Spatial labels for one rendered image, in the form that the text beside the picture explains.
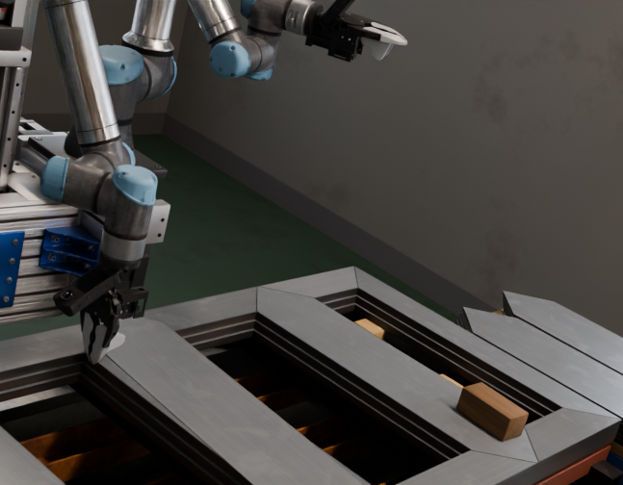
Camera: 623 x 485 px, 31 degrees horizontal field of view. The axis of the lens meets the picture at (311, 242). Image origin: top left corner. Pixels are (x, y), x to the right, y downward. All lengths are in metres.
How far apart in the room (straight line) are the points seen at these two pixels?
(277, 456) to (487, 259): 3.00
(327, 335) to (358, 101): 2.97
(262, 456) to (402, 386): 0.44
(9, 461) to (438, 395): 0.88
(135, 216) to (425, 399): 0.68
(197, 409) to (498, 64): 3.02
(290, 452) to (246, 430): 0.09
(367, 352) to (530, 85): 2.49
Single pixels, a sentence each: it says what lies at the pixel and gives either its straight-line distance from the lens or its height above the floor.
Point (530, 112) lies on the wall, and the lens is 4.66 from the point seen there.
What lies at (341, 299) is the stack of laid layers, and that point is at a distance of 2.58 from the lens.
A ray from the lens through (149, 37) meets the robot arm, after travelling 2.57.
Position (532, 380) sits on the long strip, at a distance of 2.45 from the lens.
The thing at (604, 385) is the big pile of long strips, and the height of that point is 0.85.
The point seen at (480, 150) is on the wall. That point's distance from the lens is 4.80.
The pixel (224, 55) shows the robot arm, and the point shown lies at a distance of 2.33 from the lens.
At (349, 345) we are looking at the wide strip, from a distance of 2.34.
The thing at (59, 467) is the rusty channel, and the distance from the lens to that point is 2.05.
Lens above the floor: 1.86
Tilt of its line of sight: 21 degrees down
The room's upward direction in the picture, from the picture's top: 15 degrees clockwise
